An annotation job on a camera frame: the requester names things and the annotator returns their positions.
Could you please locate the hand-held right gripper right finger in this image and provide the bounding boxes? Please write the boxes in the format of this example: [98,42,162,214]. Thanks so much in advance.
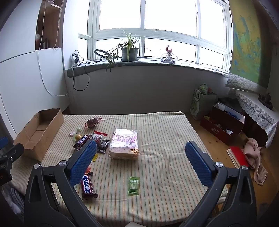
[185,141,257,227]

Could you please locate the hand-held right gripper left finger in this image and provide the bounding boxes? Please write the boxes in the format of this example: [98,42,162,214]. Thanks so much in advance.
[24,140,98,221]

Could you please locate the brown chocolate bar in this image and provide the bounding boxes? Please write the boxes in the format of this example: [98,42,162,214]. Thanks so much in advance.
[81,172,99,199]
[75,134,94,151]

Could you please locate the black small sachet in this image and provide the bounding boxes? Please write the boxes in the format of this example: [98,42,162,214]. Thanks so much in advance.
[96,140,110,153]

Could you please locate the red-edged dark cake packet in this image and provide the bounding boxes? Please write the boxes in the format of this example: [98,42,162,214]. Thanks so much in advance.
[88,130,108,149]

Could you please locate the brown cake clear packet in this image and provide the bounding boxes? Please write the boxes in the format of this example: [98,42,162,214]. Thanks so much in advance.
[85,117,102,129]

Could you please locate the sliced bread packet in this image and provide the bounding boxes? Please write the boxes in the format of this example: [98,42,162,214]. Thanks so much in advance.
[108,127,142,160]

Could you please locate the brown cardboard box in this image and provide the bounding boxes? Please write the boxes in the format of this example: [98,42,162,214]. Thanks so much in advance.
[13,108,65,162]

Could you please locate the green candy packet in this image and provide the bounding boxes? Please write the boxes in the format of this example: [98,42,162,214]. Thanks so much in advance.
[127,176,140,195]

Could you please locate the pale knitted cloth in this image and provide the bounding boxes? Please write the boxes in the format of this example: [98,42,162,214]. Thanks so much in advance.
[0,185,25,222]

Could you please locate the striped table cloth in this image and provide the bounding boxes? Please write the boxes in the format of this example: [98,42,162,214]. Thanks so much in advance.
[11,111,229,227]

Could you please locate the red cardboard box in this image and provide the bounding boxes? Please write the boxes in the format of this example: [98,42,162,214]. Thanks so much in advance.
[200,116,233,146]
[212,101,246,134]

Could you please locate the red flat folder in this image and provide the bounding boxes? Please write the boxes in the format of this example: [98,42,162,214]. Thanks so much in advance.
[227,146,250,168]

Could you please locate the pink cloth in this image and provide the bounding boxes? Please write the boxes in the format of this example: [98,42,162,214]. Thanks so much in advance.
[243,138,268,186]

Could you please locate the green gift bag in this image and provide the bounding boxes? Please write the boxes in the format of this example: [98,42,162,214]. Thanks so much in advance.
[190,83,217,120]

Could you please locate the white cabinet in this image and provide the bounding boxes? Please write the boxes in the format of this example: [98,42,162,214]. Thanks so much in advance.
[0,0,70,140]

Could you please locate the white lace tablecloth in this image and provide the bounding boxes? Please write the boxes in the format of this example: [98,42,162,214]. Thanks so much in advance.
[228,88,279,149]

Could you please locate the dark ornament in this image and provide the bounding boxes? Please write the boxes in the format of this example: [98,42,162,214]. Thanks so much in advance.
[258,93,274,110]

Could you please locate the white power strip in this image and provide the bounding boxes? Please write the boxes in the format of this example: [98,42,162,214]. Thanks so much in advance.
[71,50,80,68]

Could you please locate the grey stone windowsill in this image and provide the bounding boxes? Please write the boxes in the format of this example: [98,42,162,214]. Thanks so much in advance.
[66,57,229,78]

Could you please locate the white pink figurine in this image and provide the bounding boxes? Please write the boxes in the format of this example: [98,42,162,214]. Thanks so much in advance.
[160,45,177,64]

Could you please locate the potted green plant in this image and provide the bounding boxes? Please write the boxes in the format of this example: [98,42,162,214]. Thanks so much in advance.
[106,29,151,73]

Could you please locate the black cable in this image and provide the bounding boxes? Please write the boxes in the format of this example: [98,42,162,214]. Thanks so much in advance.
[72,54,103,91]

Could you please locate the white cable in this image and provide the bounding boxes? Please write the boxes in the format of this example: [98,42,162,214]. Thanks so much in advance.
[38,0,74,96]

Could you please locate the black ring light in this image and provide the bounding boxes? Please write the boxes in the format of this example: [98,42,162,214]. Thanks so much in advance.
[93,49,114,61]

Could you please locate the bead pull cord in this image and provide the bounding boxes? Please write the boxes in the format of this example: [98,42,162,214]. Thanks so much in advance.
[53,0,65,49]

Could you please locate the wall poster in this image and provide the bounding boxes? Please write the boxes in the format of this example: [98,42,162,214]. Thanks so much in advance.
[225,0,273,94]

